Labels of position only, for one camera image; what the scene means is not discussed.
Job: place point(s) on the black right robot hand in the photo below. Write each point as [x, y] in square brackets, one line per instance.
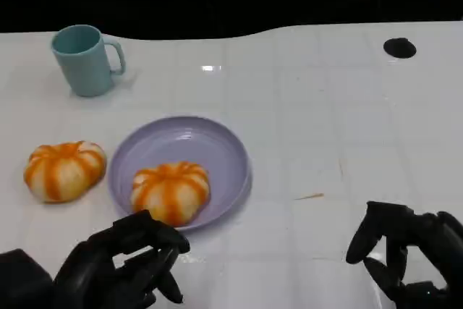
[430, 247]

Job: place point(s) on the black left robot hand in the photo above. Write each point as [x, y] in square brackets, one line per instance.
[94, 269]

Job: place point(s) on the orange white toy bread roll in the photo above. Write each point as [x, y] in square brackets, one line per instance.
[170, 191]
[63, 171]

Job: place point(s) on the lilac plate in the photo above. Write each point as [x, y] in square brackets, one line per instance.
[188, 139]

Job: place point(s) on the black round table grommet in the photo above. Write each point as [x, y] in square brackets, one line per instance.
[399, 48]

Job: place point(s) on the pale green mug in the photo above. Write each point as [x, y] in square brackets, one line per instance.
[87, 64]

